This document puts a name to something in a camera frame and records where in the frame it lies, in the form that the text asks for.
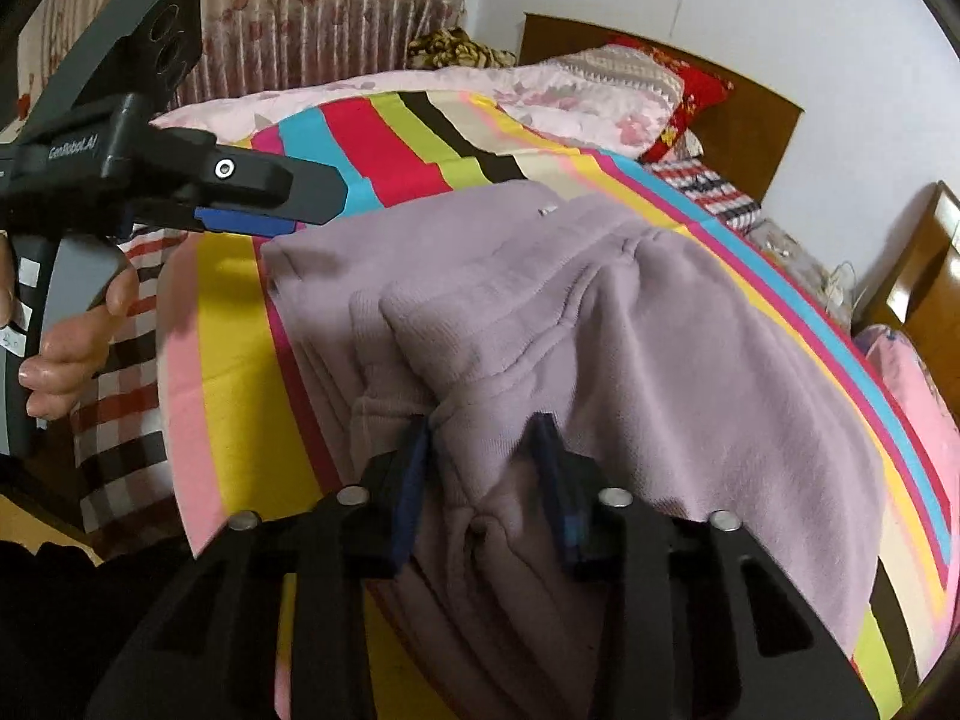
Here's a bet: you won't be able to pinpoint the floral striped curtain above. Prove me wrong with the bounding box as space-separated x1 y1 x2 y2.
15 0 481 122

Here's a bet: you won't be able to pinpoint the leopard pattern cloth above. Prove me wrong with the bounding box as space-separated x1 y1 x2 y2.
405 25 518 71

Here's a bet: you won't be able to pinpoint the person's left hand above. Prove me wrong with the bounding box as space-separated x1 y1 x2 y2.
16 261 140 422

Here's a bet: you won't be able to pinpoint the wooden headboard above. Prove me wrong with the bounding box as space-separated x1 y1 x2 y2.
520 12 806 205

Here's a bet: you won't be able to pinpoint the grey patterned bedsheet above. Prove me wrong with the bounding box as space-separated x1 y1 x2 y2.
741 216 857 332

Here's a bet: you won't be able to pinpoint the white crochet pillow cover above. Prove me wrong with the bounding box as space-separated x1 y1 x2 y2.
553 43 687 122

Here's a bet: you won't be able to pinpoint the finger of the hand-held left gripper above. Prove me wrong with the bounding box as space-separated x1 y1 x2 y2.
139 126 347 227
133 201 299 236

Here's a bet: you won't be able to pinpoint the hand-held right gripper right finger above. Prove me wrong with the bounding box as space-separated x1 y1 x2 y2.
525 414 878 720

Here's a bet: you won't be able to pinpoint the red white striped cloth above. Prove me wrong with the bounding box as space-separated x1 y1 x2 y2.
643 131 763 231

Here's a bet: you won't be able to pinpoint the colourful striped blanket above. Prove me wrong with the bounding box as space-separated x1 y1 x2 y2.
157 90 960 720

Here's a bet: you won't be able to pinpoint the red pillow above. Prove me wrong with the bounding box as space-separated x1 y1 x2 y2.
606 36 736 163

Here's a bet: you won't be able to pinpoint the wooden nightstand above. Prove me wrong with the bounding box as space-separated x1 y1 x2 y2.
853 180 960 421

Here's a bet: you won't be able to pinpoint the pink floral quilt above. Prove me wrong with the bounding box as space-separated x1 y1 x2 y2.
150 64 676 160

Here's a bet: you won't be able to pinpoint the pink pillow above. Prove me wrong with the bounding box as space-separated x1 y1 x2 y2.
853 322 960 430

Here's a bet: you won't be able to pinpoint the lilac knit pants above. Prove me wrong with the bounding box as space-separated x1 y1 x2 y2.
259 180 891 720

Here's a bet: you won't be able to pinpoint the person's dark clothing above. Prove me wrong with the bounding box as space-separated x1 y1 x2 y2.
0 456 205 720

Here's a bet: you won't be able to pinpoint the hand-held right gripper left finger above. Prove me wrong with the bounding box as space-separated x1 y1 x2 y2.
86 416 436 720

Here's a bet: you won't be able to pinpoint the red black plaid bedsheet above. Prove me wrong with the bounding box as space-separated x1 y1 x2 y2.
71 229 197 542

